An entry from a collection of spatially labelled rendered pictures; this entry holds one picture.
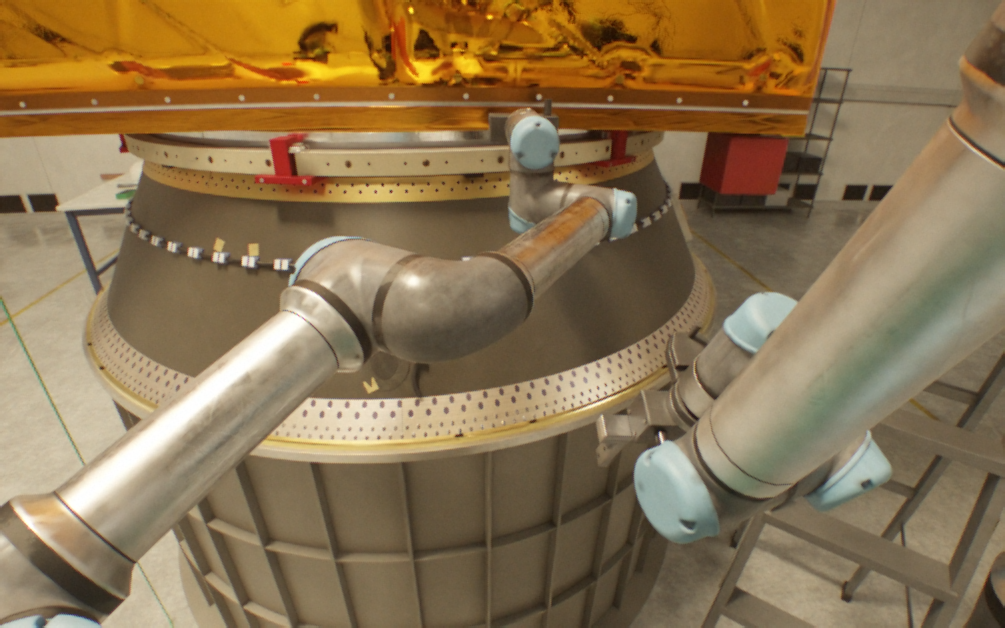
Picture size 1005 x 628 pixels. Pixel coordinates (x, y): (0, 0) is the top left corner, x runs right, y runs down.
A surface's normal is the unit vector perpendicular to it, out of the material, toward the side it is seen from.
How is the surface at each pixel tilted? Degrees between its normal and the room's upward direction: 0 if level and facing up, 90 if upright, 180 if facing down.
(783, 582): 0
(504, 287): 50
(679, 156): 90
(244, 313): 62
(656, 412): 24
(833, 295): 82
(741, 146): 90
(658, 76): 133
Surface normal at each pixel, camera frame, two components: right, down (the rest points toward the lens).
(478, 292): 0.42, -0.23
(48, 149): 0.10, 0.47
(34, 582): 0.57, -0.33
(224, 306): -0.25, -0.02
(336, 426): 0.00, -0.33
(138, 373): -0.34, -0.37
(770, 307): 0.17, -0.62
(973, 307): -0.37, 0.65
